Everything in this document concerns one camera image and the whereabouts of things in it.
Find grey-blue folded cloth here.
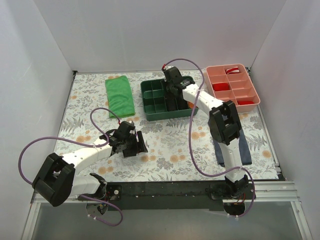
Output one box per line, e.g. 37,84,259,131
213,129,252,167

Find orange rolled cloth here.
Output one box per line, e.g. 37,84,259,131
187,101,195,109

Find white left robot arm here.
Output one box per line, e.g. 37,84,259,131
31,121,148,207

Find red rolled cloth right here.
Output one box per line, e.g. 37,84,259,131
237,99,255,106

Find green folded cloth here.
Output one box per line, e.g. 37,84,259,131
105,75,136,118

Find green compartment bin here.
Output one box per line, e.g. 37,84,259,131
140,78,192,121

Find pink compartment bin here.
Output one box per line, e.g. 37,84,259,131
205,63,261,113

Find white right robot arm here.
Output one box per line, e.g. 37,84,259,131
162,65,252,199

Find red white striped roll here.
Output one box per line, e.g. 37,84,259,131
225,66,240,75

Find floral patterned table mat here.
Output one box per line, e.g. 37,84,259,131
48,70,280,182

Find black table edge rail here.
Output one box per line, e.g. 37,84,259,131
77,181,253,212

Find red rolled cloth left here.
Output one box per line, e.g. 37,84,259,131
212,82,230,92

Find red rolled cloth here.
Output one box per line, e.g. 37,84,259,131
237,99,255,106
212,82,230,92

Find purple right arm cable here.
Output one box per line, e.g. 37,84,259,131
161,58,256,218

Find aluminium frame rail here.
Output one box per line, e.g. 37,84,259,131
255,181,300,202

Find black pinstriped underwear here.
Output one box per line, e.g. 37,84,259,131
165,96,178,112

